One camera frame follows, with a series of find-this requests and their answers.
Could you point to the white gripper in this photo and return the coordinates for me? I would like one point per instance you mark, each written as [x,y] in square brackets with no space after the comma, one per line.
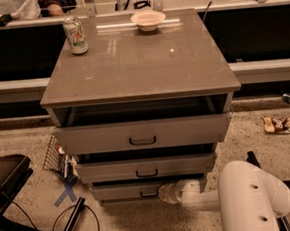
[181,189]

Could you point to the grey bottom drawer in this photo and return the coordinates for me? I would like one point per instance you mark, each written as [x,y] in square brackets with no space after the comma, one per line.
[114,191]

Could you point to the grey drawer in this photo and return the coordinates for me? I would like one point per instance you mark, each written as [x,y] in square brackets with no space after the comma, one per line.
[114,191]
[145,168]
[143,134]

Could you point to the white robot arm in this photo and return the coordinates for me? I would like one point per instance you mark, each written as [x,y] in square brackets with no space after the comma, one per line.
[247,198]

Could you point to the grey drawer cabinet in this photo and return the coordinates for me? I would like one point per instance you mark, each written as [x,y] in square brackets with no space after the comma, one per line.
[129,75]

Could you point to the grey middle drawer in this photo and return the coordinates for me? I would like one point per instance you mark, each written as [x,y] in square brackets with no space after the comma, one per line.
[145,168]

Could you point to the grey top drawer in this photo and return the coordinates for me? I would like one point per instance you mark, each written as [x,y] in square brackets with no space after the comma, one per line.
[143,134]

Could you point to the black metal bar right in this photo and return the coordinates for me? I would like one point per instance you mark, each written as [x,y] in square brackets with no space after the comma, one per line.
[283,223]

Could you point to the brown snack bag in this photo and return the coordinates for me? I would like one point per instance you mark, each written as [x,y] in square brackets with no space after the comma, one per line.
[275,125]

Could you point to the white bowl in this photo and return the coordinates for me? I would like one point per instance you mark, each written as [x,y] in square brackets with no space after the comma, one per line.
[148,20]

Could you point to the green white soda can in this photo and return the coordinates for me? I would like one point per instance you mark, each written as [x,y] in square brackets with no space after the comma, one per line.
[74,32]

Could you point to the person in white shirt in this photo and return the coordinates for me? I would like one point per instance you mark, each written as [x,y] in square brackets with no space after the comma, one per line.
[11,10]

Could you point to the wire mesh basket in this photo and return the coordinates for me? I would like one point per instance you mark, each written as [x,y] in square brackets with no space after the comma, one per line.
[59,162]

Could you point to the metal railing frame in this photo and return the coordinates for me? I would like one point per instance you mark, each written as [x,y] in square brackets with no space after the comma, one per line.
[136,3]

